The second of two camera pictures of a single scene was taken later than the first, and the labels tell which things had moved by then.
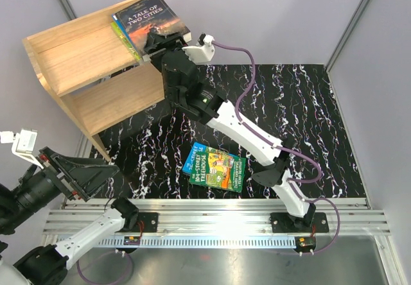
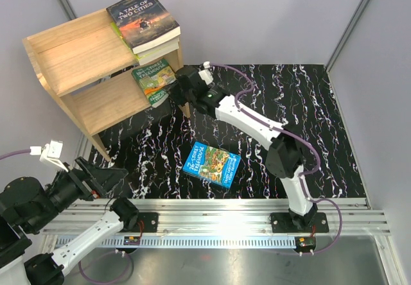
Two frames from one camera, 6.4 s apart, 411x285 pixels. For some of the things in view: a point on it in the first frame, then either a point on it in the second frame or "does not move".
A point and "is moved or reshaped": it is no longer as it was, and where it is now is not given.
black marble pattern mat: [293, 103] does not move
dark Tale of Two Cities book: [149, 20] is moved or reshaped
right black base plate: [282, 223] does not move
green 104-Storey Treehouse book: [218, 171] to [153, 79]
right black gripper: [160, 43] to [174, 95]
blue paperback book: [126, 33] is moved or reshaped
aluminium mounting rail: [219, 223] does not move
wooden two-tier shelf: [93, 78] does not move
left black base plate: [147, 222] does not move
